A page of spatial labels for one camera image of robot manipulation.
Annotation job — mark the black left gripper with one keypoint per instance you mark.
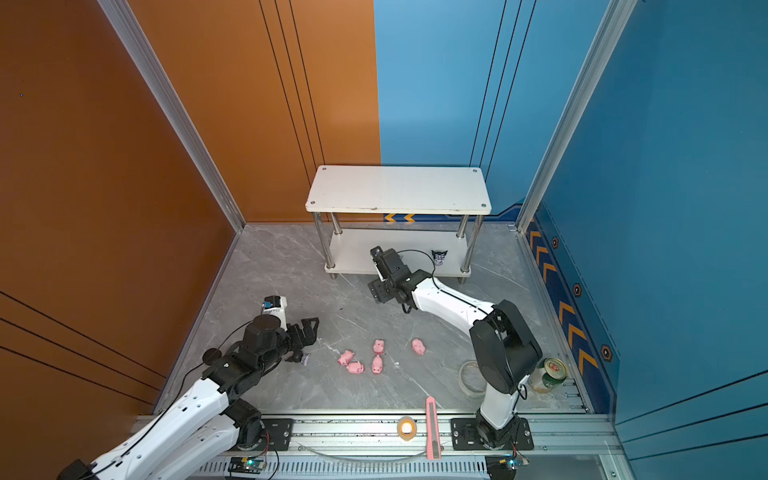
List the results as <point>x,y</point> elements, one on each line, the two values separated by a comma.
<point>299,341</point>

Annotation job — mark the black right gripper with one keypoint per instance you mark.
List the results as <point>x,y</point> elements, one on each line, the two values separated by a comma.
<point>377,291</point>

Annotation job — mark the black purple figurine toy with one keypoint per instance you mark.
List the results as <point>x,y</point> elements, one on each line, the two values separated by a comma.
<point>439,256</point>

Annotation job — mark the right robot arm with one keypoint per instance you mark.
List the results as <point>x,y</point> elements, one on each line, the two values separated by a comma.
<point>506,351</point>

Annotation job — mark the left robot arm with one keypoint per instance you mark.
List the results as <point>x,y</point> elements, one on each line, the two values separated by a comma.
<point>211,416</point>

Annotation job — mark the white two-tier shelf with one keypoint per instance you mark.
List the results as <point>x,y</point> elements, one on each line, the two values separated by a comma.
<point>356,208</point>

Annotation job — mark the clear tape roll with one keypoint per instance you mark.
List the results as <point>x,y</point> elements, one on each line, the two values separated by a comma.
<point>470,380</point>

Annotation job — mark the green circuit board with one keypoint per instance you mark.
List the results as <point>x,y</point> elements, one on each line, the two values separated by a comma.
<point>246,465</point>

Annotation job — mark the small beige tape roll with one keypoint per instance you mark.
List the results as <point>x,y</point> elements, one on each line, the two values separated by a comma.
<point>406,428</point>

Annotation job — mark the pink utility knife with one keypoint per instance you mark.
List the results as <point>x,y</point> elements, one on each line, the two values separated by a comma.
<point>433,446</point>

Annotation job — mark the green tape roll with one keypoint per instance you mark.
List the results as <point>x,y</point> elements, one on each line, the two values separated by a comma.
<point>549,374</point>

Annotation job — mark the right circuit board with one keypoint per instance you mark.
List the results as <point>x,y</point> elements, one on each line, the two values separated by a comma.
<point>504,467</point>

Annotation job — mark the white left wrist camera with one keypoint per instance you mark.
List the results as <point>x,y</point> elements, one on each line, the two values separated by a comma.
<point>275,305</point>

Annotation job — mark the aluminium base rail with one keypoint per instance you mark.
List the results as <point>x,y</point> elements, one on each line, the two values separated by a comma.
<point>366,446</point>

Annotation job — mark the aluminium corner post right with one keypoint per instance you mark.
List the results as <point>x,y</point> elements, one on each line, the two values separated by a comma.
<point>608,34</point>

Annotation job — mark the aluminium corner post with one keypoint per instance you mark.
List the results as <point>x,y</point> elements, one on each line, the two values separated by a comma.
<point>608,34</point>
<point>127,27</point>

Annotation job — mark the aluminium corner post left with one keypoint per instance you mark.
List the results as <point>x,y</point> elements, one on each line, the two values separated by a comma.
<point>127,27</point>

